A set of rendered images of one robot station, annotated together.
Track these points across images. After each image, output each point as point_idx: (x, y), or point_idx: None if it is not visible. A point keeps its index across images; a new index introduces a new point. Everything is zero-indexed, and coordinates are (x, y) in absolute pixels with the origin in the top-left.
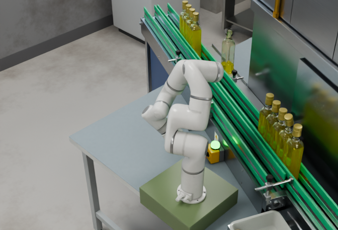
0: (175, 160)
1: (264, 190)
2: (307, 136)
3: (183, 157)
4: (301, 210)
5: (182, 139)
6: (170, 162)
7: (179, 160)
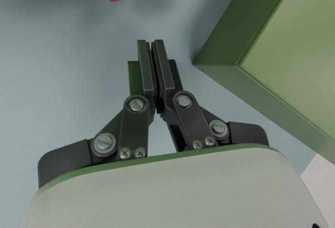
0: (153, 125)
1: None
2: None
3: (123, 100)
4: None
5: None
6: (168, 138)
7: (296, 105)
